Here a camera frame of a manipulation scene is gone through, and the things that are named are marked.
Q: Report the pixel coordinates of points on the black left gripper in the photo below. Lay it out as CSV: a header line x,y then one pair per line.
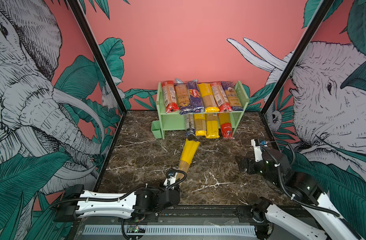
x,y
177,191

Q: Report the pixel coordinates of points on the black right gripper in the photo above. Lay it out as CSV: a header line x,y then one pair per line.
x,y
251,162

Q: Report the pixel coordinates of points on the red yellow spaghetti bag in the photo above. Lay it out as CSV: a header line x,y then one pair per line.
x,y
226,126

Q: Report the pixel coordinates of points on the clear blue spaghetti bag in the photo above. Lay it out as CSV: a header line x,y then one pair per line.
x,y
190,125

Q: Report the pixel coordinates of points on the red spaghetti bag white label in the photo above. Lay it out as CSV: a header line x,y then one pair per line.
x,y
221,98

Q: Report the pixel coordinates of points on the yellow Pastatime spaghetti bag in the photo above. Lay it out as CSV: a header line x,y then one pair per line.
x,y
208,98

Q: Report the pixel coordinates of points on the Ankara spaghetti bag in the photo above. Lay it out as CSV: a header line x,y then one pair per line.
x,y
232,96

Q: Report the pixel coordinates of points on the blue Barilla spaghetti bag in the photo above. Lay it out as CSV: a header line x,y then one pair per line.
x,y
195,97

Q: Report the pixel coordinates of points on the blue yellow spaghetti bag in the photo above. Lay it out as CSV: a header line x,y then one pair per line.
x,y
183,98

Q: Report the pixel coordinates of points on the red white-label spaghetti bag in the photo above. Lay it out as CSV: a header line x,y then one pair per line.
x,y
169,94

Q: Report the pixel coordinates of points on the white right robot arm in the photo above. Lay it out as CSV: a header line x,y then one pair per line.
x,y
303,190

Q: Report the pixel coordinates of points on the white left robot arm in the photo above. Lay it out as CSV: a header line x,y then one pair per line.
x,y
140,202

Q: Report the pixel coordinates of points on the green metal shelf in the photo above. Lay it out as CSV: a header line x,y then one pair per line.
x,y
176,122

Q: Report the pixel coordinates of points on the white vented strip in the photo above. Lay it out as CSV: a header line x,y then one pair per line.
x,y
168,230

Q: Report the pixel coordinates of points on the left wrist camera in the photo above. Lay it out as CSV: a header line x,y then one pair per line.
x,y
170,180

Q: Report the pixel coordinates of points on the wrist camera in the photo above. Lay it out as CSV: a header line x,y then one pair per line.
x,y
170,180
257,143

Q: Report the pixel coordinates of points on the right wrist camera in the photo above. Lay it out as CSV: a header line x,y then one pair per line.
x,y
257,143

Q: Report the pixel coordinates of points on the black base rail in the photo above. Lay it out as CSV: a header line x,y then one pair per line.
x,y
201,213

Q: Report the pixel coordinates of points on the black enclosure frame post right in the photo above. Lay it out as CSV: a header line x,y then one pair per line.
x,y
312,28

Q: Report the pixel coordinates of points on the black enclosure frame post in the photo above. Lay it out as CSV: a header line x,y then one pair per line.
x,y
312,28
79,15

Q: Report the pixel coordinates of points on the black enclosure frame post left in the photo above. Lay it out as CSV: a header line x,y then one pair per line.
x,y
79,15

